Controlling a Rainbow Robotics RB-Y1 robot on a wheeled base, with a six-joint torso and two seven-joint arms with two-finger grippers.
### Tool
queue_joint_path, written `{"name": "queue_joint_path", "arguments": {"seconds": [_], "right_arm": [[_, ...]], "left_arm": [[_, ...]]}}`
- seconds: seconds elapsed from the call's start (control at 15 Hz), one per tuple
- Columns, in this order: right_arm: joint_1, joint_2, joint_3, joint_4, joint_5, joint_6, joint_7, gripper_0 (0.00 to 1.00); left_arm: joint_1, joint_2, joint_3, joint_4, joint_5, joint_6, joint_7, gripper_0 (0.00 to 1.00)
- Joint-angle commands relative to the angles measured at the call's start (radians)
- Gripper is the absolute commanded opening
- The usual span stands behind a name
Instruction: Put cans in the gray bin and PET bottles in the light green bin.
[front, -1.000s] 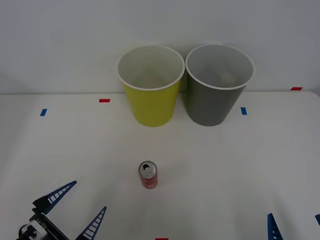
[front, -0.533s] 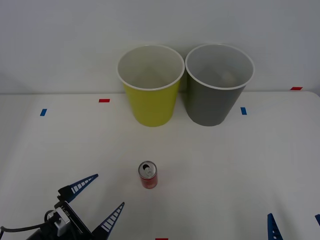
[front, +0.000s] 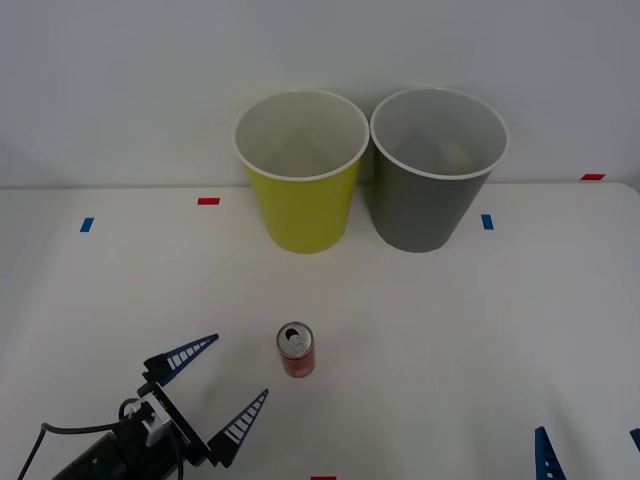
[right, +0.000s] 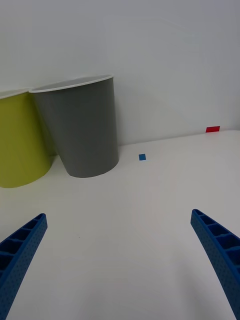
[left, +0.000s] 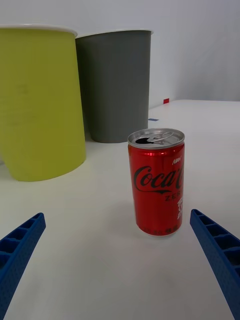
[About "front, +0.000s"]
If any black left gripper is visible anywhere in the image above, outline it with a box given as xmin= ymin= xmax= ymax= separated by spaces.
xmin=138 ymin=333 xmax=270 ymax=470

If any red drink can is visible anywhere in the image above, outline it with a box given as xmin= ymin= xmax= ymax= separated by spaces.
xmin=275 ymin=321 xmax=315 ymax=379

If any yellow-green plastic waste bin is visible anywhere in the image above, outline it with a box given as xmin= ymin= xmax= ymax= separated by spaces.
xmin=232 ymin=88 xmax=372 ymax=255

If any grey plastic waste bin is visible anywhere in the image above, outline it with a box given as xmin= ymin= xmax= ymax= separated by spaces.
xmin=369 ymin=87 xmax=510 ymax=254

